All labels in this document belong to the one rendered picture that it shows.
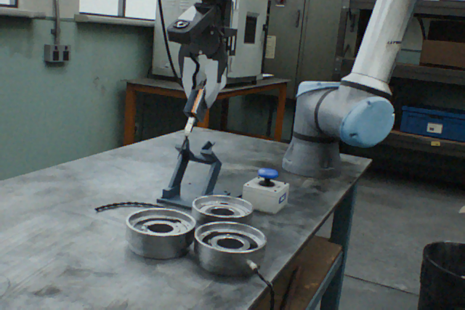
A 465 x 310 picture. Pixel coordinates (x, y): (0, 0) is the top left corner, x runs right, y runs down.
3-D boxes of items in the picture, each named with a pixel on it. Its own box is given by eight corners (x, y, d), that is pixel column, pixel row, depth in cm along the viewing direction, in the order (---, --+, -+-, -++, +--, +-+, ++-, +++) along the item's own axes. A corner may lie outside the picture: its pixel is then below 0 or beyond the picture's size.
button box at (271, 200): (275, 215, 92) (277, 191, 91) (240, 207, 94) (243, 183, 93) (288, 203, 99) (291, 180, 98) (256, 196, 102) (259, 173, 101)
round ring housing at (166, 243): (163, 268, 68) (164, 242, 67) (110, 245, 73) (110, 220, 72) (207, 245, 76) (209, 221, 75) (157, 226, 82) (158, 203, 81)
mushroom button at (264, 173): (271, 199, 93) (274, 173, 92) (252, 194, 95) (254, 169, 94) (278, 193, 97) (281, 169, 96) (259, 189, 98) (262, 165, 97)
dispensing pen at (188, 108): (166, 152, 87) (197, 72, 92) (175, 161, 90) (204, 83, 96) (176, 155, 86) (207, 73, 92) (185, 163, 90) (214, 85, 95)
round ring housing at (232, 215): (251, 243, 78) (254, 219, 78) (187, 237, 79) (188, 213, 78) (251, 219, 89) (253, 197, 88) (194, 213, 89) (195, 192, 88)
